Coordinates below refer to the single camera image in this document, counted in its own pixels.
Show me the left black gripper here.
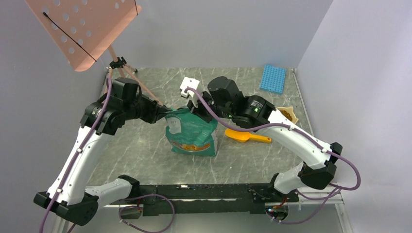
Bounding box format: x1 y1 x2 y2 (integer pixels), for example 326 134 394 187
123 92 172 124

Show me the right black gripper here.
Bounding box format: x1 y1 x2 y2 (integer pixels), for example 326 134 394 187
188 88 234 123

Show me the green dog food bag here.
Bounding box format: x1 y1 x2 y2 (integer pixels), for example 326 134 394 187
165 108 218 157

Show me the orange plastic scoop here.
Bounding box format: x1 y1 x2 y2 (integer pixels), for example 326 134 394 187
225 129 272 143

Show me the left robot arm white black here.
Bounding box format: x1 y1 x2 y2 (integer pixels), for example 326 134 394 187
34 78 171 226

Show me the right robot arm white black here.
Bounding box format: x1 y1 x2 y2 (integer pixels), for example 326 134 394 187
180 76 336 202

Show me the cream pet bowl right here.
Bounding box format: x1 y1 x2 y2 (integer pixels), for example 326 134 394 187
276 106 299 124

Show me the blue perforated tray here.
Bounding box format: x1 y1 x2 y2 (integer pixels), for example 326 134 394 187
259 65 287 95

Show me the pink perforated music stand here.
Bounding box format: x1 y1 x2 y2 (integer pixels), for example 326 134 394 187
26 0 141 81

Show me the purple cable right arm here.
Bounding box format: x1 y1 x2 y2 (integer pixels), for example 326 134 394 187
186 86 362 192

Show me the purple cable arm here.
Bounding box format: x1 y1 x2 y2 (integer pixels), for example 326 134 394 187
38 77 113 233
186 86 362 192

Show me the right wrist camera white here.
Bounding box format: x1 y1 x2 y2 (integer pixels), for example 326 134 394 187
180 77 203 108

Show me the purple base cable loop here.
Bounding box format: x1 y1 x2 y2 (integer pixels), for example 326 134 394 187
118 193 176 233

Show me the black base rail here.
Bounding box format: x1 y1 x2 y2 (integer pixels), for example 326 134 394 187
107 183 300 216

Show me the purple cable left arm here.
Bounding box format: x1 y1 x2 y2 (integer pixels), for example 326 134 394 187
38 77 113 233

